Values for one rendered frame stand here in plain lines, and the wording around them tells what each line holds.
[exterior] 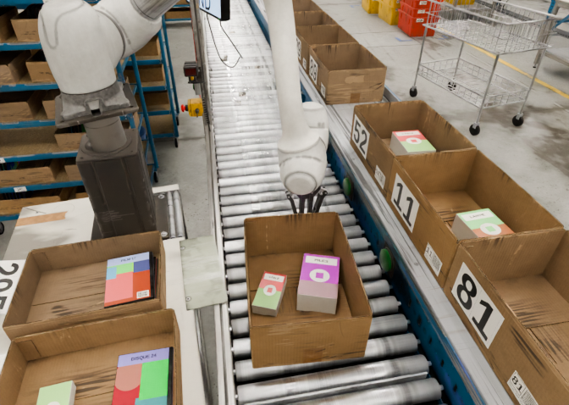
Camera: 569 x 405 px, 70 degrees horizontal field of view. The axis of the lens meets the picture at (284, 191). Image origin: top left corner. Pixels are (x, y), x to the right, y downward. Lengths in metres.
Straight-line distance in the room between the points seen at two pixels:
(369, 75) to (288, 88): 1.16
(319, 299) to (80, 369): 0.63
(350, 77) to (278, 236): 0.99
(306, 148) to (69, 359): 0.80
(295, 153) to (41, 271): 0.92
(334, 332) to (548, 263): 0.60
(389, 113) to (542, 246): 0.79
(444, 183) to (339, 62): 1.16
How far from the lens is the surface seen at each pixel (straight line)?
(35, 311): 1.38
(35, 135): 2.88
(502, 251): 1.15
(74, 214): 1.69
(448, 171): 1.45
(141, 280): 1.28
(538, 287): 1.27
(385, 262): 1.27
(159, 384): 1.11
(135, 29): 1.33
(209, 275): 1.31
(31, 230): 1.69
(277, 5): 0.98
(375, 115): 1.69
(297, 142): 0.93
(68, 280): 1.43
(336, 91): 2.02
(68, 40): 1.21
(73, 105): 1.28
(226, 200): 1.60
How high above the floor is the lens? 1.71
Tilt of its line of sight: 36 degrees down
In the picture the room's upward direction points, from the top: straight up
